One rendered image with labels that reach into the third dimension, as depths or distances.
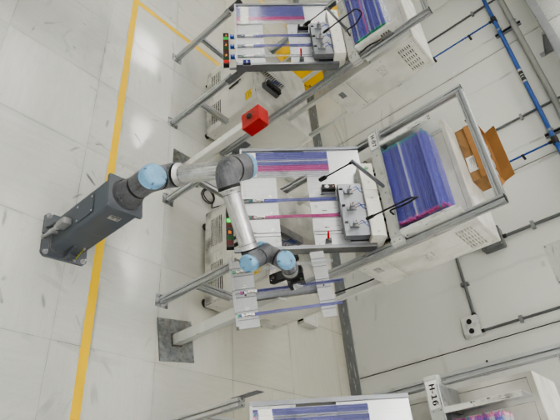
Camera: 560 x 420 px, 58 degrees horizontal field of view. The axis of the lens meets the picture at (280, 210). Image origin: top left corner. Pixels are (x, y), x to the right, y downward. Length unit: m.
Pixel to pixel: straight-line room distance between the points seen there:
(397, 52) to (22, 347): 2.84
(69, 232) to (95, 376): 0.72
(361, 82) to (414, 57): 0.40
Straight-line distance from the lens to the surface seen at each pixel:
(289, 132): 4.04
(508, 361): 2.32
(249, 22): 3.92
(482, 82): 4.89
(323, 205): 2.81
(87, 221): 2.54
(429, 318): 4.14
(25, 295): 2.68
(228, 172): 2.06
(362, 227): 2.69
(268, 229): 2.69
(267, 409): 2.33
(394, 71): 3.78
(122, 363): 2.84
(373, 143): 3.02
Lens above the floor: 2.28
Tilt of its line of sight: 31 degrees down
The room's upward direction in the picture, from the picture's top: 61 degrees clockwise
